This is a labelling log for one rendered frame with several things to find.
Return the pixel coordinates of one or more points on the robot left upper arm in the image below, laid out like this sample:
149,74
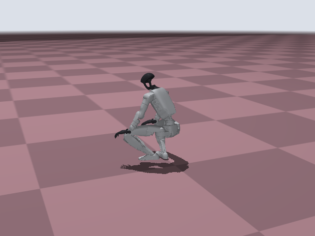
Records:
147,98

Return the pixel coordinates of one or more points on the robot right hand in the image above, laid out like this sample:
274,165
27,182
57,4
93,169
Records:
149,121

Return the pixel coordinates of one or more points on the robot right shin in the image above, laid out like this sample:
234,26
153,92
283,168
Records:
161,143

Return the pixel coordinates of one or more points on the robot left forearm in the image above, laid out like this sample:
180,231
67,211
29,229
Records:
135,122

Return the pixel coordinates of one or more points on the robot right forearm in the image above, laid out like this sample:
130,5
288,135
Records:
157,118

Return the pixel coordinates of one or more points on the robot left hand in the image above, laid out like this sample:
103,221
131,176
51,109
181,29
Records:
122,132

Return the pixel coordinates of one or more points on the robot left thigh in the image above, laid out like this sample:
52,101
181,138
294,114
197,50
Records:
147,130

